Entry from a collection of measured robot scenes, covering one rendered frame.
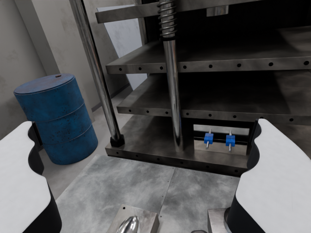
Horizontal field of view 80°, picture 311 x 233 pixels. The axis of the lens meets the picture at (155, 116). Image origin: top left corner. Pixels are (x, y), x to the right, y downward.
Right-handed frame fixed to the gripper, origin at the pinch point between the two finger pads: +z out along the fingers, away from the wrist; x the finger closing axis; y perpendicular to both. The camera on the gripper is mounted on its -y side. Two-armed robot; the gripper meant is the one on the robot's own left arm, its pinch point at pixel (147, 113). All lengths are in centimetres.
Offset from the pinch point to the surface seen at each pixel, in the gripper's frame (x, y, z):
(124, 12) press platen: -11, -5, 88
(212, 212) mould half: 20, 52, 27
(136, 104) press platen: -8, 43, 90
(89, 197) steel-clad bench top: -29, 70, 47
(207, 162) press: 29, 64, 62
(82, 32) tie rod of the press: -32, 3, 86
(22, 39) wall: -159, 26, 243
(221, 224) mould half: 22, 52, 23
